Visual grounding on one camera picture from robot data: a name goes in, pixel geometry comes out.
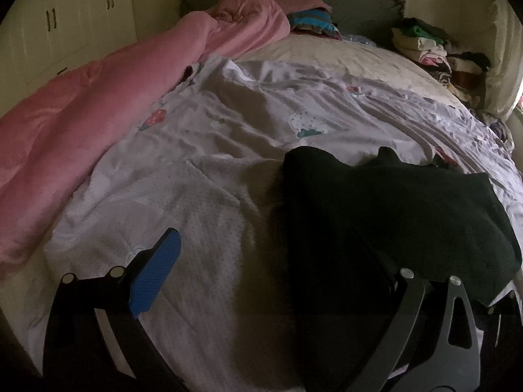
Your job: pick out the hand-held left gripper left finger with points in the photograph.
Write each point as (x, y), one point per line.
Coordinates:
(157, 267)

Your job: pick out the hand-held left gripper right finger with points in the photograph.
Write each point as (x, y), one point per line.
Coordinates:
(410, 298)

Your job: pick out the black and orange garment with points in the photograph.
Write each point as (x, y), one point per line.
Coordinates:
(388, 212)

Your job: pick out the pile of folded clothes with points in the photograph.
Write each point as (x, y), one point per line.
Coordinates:
(441, 55)

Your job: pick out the white printed bedsheet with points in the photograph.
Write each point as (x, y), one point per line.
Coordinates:
(212, 139)

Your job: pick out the pink comforter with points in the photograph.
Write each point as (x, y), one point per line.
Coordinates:
(81, 122)

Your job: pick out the cream mattress sheet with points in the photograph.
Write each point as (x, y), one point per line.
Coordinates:
(347, 53)

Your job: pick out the cream pillow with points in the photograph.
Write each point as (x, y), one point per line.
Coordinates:
(504, 57)

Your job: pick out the white wardrobe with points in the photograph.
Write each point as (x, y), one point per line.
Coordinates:
(61, 24)

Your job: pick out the teal striped cloth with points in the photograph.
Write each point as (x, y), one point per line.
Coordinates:
(312, 20)

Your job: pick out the grey headboard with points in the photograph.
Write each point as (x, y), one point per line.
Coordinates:
(359, 8)

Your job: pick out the pink folded cloth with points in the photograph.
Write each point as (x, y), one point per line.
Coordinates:
(304, 0)

